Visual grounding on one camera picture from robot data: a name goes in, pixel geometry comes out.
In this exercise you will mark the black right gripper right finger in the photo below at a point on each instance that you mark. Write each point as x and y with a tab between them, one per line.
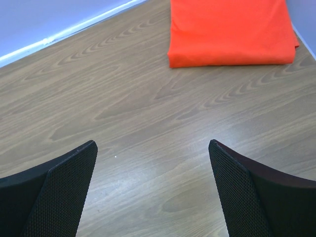
259	201

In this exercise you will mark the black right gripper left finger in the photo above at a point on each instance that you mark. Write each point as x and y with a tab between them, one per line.
47	200

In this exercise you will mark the folded orange t-shirt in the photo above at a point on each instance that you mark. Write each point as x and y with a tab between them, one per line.
230	32

